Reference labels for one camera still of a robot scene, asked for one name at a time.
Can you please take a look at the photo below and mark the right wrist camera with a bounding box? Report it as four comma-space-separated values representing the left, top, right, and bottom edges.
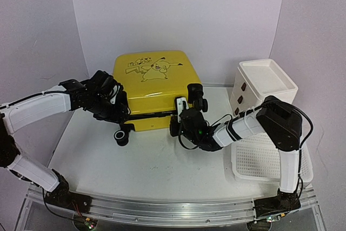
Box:
175, 97, 189, 116

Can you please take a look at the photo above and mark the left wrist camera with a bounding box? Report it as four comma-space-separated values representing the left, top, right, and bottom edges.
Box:
108, 83, 123, 104

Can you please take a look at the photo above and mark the white drawer cabinet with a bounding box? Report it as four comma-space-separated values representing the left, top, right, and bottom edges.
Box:
230, 59, 298, 116

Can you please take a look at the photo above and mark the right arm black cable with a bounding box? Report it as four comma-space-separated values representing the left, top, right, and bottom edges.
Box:
178, 105, 316, 156

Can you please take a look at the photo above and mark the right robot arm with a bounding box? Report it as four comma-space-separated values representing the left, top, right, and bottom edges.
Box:
169, 96, 303, 219

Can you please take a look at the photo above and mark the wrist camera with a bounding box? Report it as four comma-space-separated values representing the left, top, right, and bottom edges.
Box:
175, 97, 189, 116
108, 83, 123, 104

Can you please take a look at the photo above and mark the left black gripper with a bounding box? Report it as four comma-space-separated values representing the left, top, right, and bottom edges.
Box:
84, 95, 128, 124

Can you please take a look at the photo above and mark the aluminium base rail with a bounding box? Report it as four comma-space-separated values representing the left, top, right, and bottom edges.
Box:
15, 184, 326, 230

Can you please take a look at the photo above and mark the yellow cartoon print suitcase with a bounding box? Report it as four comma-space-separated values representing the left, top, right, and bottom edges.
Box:
113, 50, 208, 146

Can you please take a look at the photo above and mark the white perforated plastic basket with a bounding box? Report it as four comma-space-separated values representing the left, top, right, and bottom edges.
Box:
229, 133, 314, 182

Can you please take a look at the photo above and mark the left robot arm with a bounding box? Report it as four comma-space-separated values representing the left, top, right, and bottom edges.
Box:
1, 70, 130, 213

